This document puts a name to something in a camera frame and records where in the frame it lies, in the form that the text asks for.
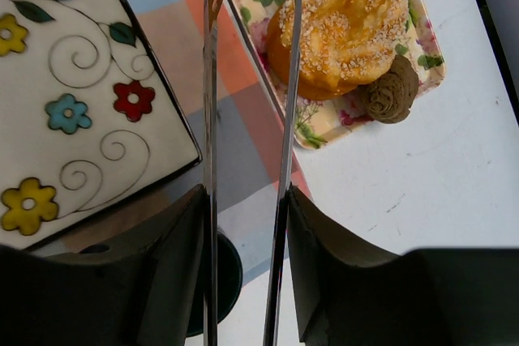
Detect floral serving tray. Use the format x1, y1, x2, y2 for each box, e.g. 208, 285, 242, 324
229, 0, 445, 149

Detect square floral plate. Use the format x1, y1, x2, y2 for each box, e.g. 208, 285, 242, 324
1, 0, 201, 249

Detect checkered orange placemat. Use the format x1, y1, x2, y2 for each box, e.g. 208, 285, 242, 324
60, 0, 315, 278

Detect brown chocolate pastry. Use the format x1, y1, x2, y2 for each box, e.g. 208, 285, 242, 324
359, 54, 419, 124

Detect metal tongs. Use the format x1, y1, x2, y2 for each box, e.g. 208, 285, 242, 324
203, 0, 302, 345

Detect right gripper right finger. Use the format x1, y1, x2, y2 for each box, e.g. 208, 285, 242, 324
288, 189, 518, 345

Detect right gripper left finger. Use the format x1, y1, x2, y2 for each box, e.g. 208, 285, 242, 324
1, 186, 205, 345

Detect orange sugar-topped bun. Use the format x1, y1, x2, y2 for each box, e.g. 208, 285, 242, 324
266, 0, 411, 102

